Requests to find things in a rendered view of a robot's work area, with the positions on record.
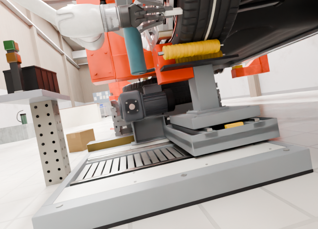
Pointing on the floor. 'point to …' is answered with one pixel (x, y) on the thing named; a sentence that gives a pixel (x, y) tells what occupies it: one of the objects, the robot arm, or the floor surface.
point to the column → (50, 141)
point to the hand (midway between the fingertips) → (172, 11)
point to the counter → (80, 115)
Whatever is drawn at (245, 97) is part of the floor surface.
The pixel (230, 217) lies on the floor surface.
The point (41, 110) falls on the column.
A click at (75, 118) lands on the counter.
